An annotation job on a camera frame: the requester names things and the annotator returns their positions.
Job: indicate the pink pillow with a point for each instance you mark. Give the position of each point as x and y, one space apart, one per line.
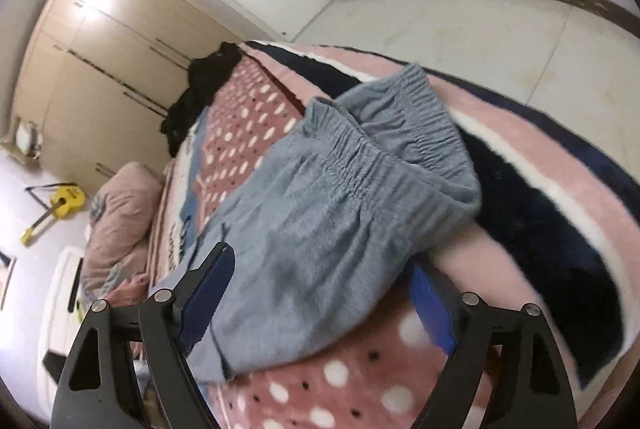
125 214

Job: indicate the grey-blue pants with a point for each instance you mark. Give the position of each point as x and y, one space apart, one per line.
310 234

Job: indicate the black garment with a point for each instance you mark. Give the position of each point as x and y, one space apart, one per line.
200 84

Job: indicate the yellow toy guitar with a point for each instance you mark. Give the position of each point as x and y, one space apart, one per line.
65 201

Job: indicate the beige wooden wardrobe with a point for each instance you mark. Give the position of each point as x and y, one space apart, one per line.
100 59

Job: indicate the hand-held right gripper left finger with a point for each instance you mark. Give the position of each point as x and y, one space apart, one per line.
210 294

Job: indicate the pink dotted printed blanket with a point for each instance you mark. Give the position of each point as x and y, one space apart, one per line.
500 219

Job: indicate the pink striped garment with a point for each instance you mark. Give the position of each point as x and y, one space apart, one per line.
132 284

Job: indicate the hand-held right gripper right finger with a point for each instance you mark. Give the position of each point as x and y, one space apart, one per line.
430 309

